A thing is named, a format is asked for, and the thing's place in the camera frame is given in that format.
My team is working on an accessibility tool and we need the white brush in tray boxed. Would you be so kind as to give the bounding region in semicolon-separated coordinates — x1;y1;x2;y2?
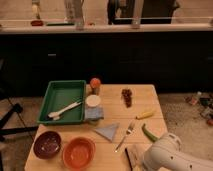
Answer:
48;102;80;120

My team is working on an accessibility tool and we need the green plastic tray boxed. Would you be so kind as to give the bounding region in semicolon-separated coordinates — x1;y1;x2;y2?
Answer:
38;80;86;125

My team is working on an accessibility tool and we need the bunch of dark grapes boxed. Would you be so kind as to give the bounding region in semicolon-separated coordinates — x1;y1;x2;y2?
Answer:
122;89;132;108

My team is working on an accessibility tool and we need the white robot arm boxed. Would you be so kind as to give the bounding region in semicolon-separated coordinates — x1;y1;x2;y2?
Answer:
142;133;213;171

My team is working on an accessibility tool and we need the green pepper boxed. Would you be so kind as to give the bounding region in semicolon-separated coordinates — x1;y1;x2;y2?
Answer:
142;124;159;142

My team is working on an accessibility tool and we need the dark purple bowl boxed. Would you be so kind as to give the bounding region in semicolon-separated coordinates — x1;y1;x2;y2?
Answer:
33;131;61;159

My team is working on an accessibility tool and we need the orange capped spice bottle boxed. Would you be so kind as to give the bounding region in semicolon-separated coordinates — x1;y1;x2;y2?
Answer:
90;78;101;95

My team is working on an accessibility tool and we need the small red dish on counter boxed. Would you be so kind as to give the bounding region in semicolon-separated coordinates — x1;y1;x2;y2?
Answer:
31;20;44;26

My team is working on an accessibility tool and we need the silver fork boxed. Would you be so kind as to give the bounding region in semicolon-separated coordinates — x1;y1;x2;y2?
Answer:
115;122;135;152

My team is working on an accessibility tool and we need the red bowl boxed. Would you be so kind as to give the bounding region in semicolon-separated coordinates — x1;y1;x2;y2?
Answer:
62;137;95;171

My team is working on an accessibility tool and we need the grey triangular cloth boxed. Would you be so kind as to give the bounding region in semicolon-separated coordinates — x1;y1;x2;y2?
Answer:
94;123;119;142

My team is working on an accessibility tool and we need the black tripod stand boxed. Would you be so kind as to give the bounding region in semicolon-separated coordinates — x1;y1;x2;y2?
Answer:
0;58;39;142

